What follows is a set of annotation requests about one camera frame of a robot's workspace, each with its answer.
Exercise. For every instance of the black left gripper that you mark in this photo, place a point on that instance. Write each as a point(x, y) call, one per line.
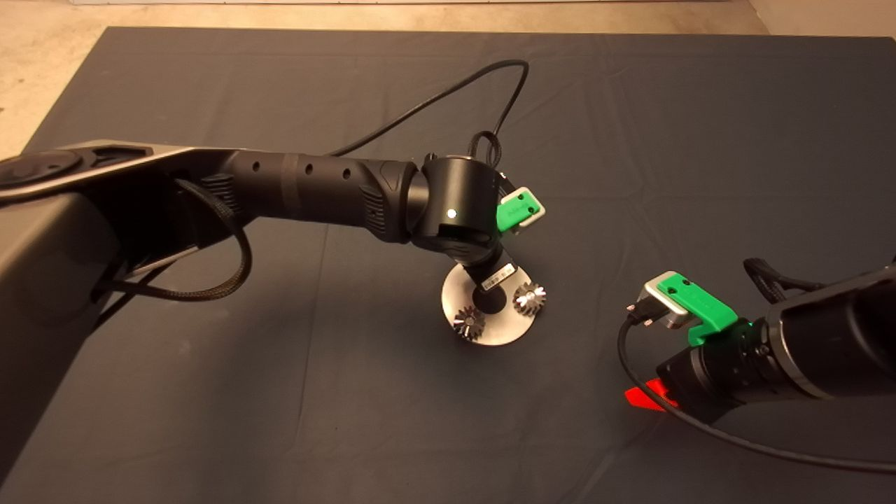
point(490, 273)

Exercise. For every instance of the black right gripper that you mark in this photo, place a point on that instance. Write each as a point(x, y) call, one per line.
point(721, 374)

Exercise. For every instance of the small steel planetary gear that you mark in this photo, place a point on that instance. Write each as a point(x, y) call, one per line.
point(528, 299)

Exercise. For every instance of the white bevel gear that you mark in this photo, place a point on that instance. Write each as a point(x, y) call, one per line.
point(469, 323)

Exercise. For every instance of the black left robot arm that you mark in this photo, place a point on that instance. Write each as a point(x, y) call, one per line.
point(301, 192)

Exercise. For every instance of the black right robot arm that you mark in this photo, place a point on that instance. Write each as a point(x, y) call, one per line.
point(833, 343)

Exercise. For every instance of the round metal carrier plate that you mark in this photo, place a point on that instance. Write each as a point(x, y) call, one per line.
point(504, 329)

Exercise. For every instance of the dark grey table cloth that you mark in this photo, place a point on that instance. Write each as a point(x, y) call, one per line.
point(448, 434)

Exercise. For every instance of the green left camera mount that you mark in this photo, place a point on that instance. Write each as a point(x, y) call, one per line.
point(514, 210)

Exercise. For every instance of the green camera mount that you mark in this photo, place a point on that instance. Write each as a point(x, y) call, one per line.
point(703, 304)
point(514, 210)

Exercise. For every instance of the silver left camera box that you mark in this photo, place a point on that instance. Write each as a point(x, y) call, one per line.
point(537, 213)

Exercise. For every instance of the silver camera box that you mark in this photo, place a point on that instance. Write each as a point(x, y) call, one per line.
point(537, 213)
point(661, 299)

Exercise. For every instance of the silver right camera box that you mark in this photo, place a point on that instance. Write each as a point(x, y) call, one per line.
point(661, 299)

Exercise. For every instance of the green right camera mount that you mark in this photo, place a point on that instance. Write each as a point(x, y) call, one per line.
point(703, 304)

